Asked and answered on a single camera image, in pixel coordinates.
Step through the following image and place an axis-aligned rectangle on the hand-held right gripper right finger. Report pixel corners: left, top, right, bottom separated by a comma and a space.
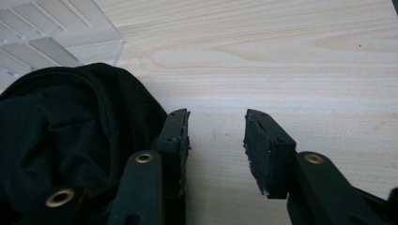
242, 108, 298, 200

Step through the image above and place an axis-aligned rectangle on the black cloth garment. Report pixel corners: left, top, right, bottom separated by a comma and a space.
0, 62, 168, 225

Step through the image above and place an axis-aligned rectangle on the clear acrylic organizer box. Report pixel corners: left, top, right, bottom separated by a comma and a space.
0, 0, 127, 95

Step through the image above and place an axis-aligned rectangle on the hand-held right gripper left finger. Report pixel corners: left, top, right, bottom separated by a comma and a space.
151, 108, 191, 201

